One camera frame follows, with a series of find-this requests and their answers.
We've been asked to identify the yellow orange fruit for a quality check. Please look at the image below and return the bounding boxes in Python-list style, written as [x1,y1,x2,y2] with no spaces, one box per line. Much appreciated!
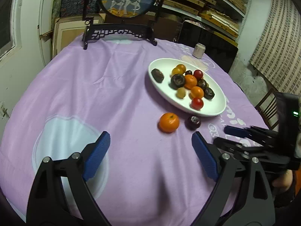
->
[171,67,183,76]

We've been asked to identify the mandarin on plate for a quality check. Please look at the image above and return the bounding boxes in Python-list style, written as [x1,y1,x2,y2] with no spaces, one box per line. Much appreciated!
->
[176,64,186,74]
[184,75,198,89]

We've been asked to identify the brown passion fruit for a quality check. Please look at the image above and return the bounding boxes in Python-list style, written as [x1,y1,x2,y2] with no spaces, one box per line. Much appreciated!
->
[151,68,164,83]

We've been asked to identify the black chair back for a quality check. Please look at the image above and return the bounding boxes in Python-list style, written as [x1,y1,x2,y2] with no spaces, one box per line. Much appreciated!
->
[178,21,238,73]

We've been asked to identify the small orange kumquat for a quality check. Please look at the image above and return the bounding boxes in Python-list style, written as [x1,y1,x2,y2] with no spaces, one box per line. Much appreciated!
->
[190,86,204,99]

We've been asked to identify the right hand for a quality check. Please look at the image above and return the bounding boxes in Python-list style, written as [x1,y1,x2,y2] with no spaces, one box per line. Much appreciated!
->
[272,170,293,192]

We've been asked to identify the dark cherry with stem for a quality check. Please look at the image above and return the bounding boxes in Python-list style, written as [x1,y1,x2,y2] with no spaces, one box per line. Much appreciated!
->
[185,115,201,131]

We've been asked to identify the round painted screen stand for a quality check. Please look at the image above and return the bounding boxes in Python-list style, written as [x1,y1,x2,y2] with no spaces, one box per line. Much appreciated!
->
[82,0,164,50]

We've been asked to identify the small yellow longan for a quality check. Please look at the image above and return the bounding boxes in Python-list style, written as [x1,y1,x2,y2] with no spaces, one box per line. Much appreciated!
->
[176,87,186,99]

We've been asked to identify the mandarin with green stem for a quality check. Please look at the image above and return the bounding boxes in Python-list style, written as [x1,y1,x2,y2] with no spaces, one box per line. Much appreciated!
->
[158,113,180,133]

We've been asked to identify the small dark fruit plate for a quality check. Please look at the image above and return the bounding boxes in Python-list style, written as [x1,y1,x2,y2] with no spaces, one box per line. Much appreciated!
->
[185,70,193,75]

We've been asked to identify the red cherry tomato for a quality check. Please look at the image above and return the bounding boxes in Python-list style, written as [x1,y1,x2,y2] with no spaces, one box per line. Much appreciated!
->
[193,69,204,81]
[191,97,204,110]

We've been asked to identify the stacked boards on shelf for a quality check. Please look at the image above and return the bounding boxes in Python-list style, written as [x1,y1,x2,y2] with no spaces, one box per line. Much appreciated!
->
[162,0,251,47]

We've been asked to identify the dark mangosteen large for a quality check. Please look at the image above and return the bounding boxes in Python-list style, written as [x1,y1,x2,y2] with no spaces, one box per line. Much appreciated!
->
[204,87,215,100]

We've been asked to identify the white ceramic cup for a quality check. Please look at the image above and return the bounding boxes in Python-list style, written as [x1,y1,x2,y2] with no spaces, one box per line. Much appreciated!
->
[192,43,206,59]

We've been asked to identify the dark mangosteen on plate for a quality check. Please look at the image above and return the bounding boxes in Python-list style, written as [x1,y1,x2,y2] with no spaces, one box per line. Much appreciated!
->
[170,74,186,89]

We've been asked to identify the wooden chair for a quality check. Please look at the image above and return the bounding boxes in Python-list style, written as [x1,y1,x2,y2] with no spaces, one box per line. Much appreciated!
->
[255,88,279,130]

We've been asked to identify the white oval plate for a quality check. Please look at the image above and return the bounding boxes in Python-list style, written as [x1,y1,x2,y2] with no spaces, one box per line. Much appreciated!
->
[148,58,227,117]

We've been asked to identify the dark mangosteen right plate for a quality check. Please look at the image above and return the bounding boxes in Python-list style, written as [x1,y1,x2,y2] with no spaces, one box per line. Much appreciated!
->
[197,79,209,90]

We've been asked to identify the patterned curtain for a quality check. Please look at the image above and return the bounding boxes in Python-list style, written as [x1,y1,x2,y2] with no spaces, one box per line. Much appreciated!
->
[250,0,300,95]

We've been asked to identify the purple tablecloth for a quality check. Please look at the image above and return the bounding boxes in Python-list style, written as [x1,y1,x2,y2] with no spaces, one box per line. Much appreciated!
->
[1,38,264,225]

